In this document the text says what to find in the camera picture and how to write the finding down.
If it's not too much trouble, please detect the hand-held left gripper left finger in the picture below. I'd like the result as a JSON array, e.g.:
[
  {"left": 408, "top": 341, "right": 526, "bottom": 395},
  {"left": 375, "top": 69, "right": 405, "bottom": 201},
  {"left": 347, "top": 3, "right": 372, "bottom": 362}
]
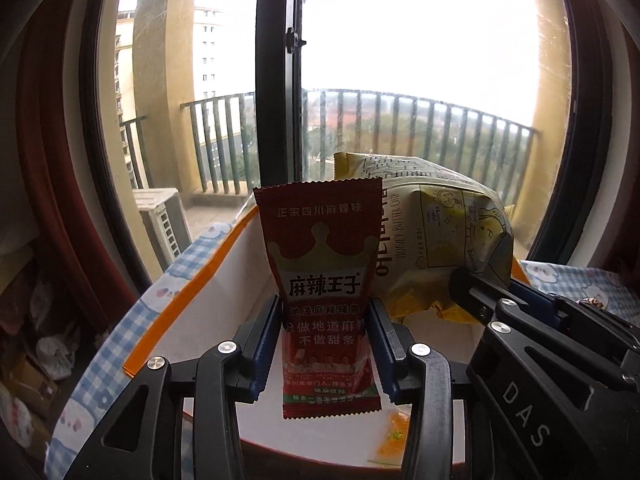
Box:
[{"left": 65, "top": 294, "right": 282, "bottom": 480}]

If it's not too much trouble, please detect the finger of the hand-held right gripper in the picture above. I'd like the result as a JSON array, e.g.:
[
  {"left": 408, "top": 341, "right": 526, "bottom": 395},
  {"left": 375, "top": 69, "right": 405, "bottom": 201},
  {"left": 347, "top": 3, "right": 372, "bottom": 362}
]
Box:
[
  {"left": 510, "top": 281, "right": 640, "bottom": 346},
  {"left": 448, "top": 266, "right": 640, "bottom": 391}
]

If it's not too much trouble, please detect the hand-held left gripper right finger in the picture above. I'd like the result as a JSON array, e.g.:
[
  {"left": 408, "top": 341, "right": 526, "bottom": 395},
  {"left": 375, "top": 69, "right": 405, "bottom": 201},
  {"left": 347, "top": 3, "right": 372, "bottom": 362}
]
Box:
[{"left": 369, "top": 299, "right": 471, "bottom": 480}]

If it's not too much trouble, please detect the orange cardboard box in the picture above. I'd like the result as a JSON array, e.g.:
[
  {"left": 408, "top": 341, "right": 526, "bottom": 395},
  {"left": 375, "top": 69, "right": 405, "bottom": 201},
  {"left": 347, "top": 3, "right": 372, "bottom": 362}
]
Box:
[{"left": 122, "top": 200, "right": 533, "bottom": 468}]

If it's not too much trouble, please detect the yellow chip bag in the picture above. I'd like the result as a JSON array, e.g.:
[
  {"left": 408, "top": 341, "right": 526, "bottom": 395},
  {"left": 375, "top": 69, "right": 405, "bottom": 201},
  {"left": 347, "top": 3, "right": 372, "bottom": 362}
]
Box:
[{"left": 334, "top": 152, "right": 516, "bottom": 326}]

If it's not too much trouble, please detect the red spicy strip packet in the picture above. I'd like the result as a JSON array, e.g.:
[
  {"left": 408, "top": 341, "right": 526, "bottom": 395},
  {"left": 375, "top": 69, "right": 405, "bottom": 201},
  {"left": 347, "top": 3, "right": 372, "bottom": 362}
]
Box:
[{"left": 252, "top": 176, "right": 385, "bottom": 420}]

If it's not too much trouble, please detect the small orange wrapper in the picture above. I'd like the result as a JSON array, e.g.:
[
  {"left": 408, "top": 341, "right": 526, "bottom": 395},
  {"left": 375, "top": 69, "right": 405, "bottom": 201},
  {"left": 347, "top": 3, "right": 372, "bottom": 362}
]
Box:
[{"left": 367, "top": 407, "right": 413, "bottom": 463}]

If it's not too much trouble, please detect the white air conditioner unit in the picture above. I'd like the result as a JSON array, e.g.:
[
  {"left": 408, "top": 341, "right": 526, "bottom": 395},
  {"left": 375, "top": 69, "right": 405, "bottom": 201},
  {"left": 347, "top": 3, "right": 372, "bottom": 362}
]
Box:
[{"left": 134, "top": 187, "right": 193, "bottom": 273}]

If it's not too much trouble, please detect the blue checkered printed blanket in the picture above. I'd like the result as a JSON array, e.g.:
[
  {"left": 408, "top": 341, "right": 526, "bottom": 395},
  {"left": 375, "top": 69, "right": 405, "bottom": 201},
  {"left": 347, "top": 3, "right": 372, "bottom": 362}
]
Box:
[{"left": 45, "top": 220, "right": 640, "bottom": 480}]

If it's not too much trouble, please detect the balcony railing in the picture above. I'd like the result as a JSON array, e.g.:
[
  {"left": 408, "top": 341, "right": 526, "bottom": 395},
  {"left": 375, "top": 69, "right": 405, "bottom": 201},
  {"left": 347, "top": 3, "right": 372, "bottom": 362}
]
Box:
[{"left": 117, "top": 89, "right": 541, "bottom": 196}]

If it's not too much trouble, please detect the white plastic bag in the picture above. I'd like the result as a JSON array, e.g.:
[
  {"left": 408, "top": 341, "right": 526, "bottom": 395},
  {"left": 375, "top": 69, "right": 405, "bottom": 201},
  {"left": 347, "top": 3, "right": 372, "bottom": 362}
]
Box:
[{"left": 35, "top": 335, "right": 76, "bottom": 381}]

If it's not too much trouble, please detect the brown cardboard box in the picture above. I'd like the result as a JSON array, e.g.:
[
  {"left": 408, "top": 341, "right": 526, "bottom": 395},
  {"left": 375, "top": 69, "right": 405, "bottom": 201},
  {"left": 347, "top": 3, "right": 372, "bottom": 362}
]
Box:
[{"left": 0, "top": 355, "right": 58, "bottom": 416}]

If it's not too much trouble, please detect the dark red curtain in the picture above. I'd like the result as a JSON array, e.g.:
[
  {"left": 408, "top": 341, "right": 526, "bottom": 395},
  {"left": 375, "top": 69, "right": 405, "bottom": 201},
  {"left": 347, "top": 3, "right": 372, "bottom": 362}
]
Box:
[{"left": 15, "top": 0, "right": 146, "bottom": 321}]

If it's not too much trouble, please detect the distant apartment building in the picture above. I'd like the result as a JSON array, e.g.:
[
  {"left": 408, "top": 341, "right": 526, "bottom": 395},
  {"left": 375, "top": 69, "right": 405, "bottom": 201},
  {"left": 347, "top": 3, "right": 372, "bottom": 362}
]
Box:
[{"left": 115, "top": 7, "right": 226, "bottom": 126}]

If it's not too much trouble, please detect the dark window frame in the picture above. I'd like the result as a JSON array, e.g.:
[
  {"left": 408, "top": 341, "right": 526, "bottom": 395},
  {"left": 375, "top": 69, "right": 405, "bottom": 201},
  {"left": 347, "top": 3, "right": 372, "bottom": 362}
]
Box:
[{"left": 80, "top": 0, "right": 640, "bottom": 291}]

